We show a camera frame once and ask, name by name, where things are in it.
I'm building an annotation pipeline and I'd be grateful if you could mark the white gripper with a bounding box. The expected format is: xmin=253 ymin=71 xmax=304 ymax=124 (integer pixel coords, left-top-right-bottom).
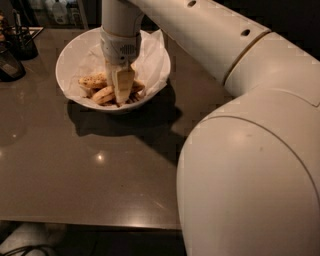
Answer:
xmin=100 ymin=27 xmax=142 ymax=104

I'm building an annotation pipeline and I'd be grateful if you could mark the spotted banana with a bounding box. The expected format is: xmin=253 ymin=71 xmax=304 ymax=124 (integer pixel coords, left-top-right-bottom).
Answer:
xmin=104 ymin=93 xmax=142 ymax=107
xmin=78 ymin=72 xmax=107 ymax=89
xmin=91 ymin=81 xmax=145 ymax=106

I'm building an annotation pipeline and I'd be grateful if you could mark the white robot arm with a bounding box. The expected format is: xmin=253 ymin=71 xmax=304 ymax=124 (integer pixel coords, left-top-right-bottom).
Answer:
xmin=101 ymin=0 xmax=320 ymax=256

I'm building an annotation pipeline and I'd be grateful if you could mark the white robot base below table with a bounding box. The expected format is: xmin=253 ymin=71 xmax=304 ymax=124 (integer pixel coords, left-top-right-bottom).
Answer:
xmin=0 ymin=223 xmax=67 ymax=256

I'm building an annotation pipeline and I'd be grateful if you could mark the white bowl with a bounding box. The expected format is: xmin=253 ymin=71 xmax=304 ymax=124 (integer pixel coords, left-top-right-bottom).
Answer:
xmin=55 ymin=25 xmax=172 ymax=115

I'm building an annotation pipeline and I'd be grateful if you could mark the white paper liner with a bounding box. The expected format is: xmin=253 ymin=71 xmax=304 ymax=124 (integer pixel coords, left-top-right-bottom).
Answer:
xmin=64 ymin=28 xmax=168 ymax=105

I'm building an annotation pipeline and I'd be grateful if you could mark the white bottle in background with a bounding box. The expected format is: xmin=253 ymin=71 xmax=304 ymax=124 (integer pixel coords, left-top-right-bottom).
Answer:
xmin=52 ymin=0 xmax=68 ymax=25

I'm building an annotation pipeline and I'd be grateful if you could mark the black wire utensil holder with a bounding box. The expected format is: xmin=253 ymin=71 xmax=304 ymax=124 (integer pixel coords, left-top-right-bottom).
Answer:
xmin=3 ymin=10 xmax=38 ymax=60

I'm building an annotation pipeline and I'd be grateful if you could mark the black cable on floor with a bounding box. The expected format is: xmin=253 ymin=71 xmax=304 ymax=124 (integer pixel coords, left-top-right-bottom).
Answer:
xmin=1 ymin=244 xmax=59 ymax=256

